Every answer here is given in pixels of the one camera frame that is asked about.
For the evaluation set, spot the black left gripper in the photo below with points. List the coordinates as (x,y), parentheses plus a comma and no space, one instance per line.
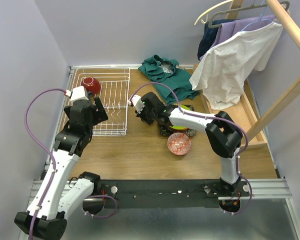
(99,110)

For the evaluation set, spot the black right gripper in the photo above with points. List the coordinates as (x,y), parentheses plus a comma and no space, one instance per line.
(140,116)

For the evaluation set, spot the black square floral plate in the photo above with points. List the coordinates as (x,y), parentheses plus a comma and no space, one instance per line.
(166,132)

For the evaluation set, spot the green round plate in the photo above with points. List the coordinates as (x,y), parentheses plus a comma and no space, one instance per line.
(180,128)

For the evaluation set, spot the red bowl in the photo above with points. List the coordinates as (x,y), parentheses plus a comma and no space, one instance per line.
(91,85)

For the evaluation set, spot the blue white patterned bowl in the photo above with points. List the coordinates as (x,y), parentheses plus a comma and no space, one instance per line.
(179,143)

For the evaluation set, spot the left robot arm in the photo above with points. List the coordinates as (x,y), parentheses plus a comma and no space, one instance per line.
(47,215)

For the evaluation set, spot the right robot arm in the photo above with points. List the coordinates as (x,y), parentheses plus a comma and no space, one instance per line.
(223,135)

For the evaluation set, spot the green hooded garment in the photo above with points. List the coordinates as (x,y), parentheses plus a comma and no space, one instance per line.
(171,80)

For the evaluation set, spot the white t-shirt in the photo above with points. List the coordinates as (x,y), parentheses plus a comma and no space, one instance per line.
(221,73)

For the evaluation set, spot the navy blue garment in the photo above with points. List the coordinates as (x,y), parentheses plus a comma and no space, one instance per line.
(215,36)

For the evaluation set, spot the purple shirt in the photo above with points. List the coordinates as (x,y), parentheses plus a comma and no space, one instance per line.
(241,23)

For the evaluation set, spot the cream clothes hanger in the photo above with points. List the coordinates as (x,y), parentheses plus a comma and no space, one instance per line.
(204,17)

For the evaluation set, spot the light blue clothes hanger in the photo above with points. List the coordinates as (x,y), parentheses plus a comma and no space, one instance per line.
(260,18)

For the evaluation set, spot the grey clothes hanger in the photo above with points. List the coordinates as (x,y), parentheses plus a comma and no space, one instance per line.
(230,11)

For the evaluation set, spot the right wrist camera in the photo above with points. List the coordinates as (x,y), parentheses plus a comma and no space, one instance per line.
(137,103)

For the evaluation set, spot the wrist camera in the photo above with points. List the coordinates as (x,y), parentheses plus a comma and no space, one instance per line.
(77,93)
(137,103)

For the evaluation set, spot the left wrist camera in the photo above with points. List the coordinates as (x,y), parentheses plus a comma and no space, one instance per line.
(77,93)

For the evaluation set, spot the white wire dish rack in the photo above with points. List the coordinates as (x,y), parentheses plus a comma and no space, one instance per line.
(113,94)

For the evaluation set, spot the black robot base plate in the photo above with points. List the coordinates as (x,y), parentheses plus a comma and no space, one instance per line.
(183,193)

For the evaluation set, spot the aluminium table rail frame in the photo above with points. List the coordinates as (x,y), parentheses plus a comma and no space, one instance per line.
(258,189)

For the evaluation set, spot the wooden clothes rack frame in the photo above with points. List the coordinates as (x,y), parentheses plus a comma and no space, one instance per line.
(277,79)

